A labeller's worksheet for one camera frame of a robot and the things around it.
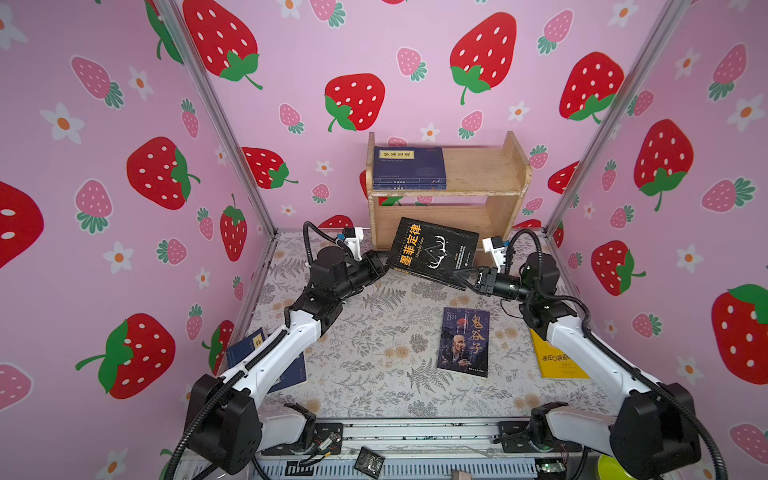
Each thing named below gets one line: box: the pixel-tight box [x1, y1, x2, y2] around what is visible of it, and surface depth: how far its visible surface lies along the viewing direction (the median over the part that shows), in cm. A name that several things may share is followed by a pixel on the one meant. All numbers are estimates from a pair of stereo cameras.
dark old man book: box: [436, 307, 491, 378], surface depth 91 cm
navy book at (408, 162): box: [373, 146, 446, 179], surface depth 77 cm
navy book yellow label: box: [372, 177, 447, 191], surface depth 73 cm
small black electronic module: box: [354, 446, 385, 478], surface depth 71 cm
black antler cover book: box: [391, 217, 480, 291], surface depth 74 cm
